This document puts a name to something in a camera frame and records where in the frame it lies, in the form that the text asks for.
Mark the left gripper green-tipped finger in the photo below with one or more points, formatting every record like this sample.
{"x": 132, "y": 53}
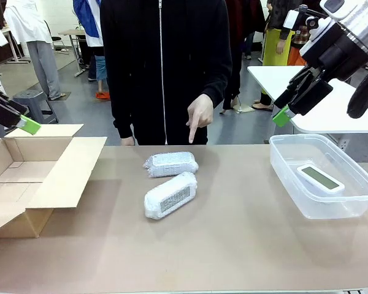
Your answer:
{"x": 9, "y": 102}
{"x": 27, "y": 124}

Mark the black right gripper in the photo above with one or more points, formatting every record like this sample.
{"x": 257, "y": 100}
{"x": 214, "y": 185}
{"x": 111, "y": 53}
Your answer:
{"x": 340, "y": 58}

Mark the white unwrapped digital clock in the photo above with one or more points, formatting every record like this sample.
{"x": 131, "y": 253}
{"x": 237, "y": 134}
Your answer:
{"x": 320, "y": 182}

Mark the bubble-wrapped clock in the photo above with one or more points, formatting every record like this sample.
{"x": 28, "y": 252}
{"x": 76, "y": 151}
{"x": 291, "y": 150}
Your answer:
{"x": 171, "y": 196}
{"x": 171, "y": 164}

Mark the person's left forearm black sleeve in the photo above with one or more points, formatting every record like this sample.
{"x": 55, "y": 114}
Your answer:
{"x": 217, "y": 82}

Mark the person's right forearm black sleeve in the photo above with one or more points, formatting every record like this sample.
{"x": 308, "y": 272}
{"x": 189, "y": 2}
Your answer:
{"x": 122, "y": 119}

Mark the bubble-wrapped clock, face hidden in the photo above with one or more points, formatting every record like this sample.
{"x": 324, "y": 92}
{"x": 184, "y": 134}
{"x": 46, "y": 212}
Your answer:
{"x": 171, "y": 164}

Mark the person's right hand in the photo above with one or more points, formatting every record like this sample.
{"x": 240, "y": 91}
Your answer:
{"x": 128, "y": 141}

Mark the person's left hand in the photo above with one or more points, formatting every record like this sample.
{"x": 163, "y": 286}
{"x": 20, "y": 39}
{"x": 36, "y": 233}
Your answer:
{"x": 202, "y": 111}

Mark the grey plastic stool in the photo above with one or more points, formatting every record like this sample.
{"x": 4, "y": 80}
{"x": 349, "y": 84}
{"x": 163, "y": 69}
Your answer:
{"x": 33, "y": 102}

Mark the white side table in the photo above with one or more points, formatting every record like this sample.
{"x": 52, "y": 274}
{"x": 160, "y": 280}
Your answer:
{"x": 276, "y": 79}

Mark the person in orange trousers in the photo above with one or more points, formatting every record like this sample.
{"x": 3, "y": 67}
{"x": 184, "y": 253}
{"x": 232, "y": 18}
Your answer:
{"x": 296, "y": 56}

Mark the person with yellow apron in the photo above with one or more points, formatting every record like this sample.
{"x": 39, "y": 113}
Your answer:
{"x": 276, "y": 39}

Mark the open cardboard box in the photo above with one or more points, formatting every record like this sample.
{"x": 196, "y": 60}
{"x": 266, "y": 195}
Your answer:
{"x": 43, "y": 183}

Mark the person white coat grey trousers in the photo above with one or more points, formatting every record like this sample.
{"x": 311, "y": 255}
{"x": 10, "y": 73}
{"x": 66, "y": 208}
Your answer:
{"x": 36, "y": 36}

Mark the black background chair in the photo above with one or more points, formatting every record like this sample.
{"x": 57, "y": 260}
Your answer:
{"x": 56, "y": 39}

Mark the orange shoes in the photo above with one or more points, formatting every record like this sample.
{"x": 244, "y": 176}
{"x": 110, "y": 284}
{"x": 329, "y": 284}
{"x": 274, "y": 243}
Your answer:
{"x": 102, "y": 95}

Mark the small round-top background table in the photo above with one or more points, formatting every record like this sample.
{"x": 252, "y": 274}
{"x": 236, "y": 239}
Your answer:
{"x": 72, "y": 46}

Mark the person in dark red clothes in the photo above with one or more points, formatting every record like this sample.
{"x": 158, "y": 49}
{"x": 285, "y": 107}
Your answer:
{"x": 242, "y": 30}

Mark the clear plastic bin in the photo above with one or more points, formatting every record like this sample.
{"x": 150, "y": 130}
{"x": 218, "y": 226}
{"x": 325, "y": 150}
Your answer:
{"x": 294, "y": 180}

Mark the person in blue white clothes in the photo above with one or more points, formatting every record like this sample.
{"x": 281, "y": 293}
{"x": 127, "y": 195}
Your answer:
{"x": 92, "y": 27}

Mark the person in black hoodie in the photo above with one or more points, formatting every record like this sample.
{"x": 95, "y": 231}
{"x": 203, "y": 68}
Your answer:
{"x": 162, "y": 61}

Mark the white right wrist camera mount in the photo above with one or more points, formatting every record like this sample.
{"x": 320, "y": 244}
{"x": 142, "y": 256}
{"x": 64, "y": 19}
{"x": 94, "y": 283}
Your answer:
{"x": 320, "y": 33}

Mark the background desk with grey frame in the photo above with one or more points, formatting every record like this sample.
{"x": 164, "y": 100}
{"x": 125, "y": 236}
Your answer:
{"x": 12, "y": 46}

